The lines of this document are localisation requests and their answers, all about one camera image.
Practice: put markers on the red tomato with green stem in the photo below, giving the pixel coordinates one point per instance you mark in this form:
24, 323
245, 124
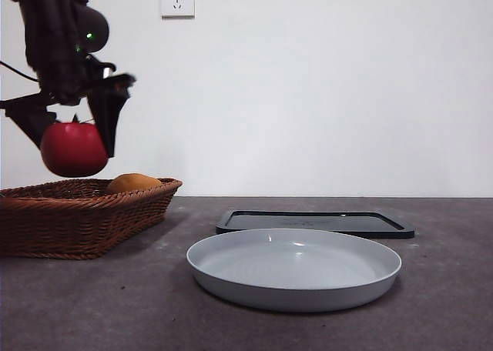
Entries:
73, 151

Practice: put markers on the brown wicker basket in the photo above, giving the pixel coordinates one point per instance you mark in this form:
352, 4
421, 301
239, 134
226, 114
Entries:
58, 224

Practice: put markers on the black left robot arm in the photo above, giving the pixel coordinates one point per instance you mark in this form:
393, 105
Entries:
54, 39

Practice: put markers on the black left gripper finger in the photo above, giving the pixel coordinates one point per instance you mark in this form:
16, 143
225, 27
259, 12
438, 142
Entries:
108, 108
27, 114

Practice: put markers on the orange-yellow round fruit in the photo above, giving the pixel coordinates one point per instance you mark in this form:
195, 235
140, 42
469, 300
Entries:
133, 183

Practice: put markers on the white wall socket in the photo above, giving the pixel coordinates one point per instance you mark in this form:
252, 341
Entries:
177, 0

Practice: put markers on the pale grey round plate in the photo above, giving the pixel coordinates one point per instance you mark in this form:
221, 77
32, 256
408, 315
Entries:
294, 274

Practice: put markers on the dark rectangular tray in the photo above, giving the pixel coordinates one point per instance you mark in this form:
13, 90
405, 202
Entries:
369, 224

